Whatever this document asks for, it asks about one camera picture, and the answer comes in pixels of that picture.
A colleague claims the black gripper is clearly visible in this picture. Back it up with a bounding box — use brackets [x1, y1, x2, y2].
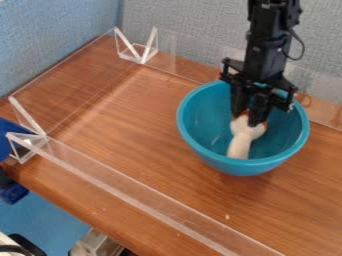
[221, 33, 299, 127]

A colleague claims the white brown toy mushroom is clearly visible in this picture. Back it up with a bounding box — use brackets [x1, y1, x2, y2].
[226, 114, 268, 159]

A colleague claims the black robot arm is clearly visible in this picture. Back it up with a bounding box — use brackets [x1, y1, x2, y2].
[221, 0, 304, 127]

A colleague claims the blue plastic bowl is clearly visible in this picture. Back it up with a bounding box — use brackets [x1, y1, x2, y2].
[177, 80, 311, 176]

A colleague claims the clear acrylic back barrier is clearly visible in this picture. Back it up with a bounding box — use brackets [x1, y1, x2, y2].
[114, 27, 342, 131]

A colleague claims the clear acrylic barrier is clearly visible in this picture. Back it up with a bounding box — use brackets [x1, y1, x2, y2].
[9, 30, 121, 134]
[7, 132, 285, 256]
[114, 27, 342, 131]

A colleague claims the clear acrylic left barrier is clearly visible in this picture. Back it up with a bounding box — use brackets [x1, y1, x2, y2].
[9, 30, 121, 134]

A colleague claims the clear acrylic front barrier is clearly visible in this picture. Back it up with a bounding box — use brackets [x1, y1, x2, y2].
[7, 132, 285, 256]

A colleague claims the clear plastic box below table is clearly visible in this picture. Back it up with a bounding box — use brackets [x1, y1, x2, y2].
[69, 229, 125, 256]

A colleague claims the blue table clamp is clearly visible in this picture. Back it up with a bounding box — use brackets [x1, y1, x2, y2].
[0, 117, 34, 205]

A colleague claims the black white object corner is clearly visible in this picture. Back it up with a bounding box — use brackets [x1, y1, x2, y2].
[0, 232, 47, 256]

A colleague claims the black cable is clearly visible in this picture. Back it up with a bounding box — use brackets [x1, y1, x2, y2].
[282, 27, 308, 62]

